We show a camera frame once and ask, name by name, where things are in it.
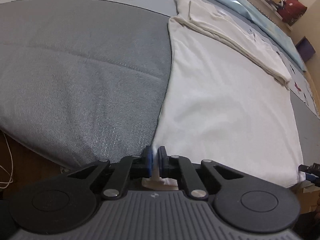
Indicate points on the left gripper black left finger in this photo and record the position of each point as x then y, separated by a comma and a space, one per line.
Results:
69, 200

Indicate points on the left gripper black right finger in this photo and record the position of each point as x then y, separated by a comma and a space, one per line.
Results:
243, 201

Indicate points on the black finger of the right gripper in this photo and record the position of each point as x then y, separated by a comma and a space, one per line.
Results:
312, 173

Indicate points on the white shirt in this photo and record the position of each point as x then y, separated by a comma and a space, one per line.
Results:
228, 98

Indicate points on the purple box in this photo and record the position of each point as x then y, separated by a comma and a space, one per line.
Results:
305, 49

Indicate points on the grey deer print bedsheet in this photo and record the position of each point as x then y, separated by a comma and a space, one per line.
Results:
86, 79

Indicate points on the dark red polka cushion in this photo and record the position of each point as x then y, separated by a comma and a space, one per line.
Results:
291, 11

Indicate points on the light blue patterned quilt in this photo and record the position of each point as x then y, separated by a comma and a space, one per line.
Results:
246, 9

